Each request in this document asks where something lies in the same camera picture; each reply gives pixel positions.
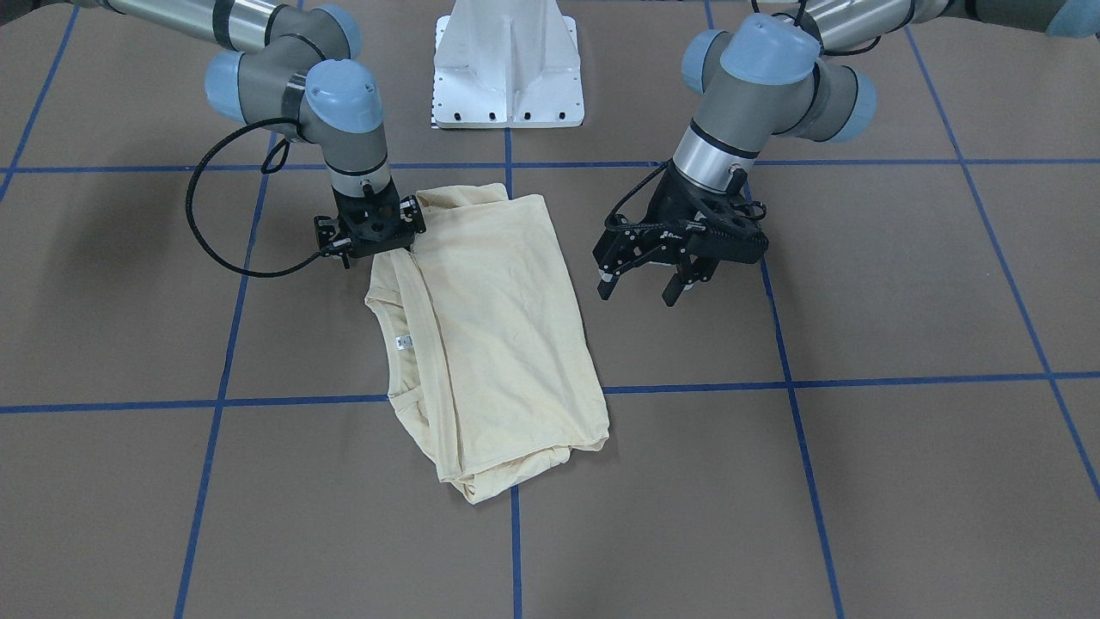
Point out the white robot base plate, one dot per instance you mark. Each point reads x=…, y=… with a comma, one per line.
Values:
x=507, y=64

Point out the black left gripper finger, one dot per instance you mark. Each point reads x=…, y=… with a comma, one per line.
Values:
x=688, y=271
x=610, y=275

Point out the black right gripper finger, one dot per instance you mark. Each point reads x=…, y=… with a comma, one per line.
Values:
x=410, y=217
x=333, y=242

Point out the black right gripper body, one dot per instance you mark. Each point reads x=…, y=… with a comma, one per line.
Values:
x=326, y=233

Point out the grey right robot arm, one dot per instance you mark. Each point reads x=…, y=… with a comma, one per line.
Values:
x=295, y=72

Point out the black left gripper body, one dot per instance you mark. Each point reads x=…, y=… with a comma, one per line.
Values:
x=664, y=206

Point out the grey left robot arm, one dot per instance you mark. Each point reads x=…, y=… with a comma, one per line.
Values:
x=776, y=76

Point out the beige long-sleeve printed shirt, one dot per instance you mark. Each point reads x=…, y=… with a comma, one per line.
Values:
x=489, y=367

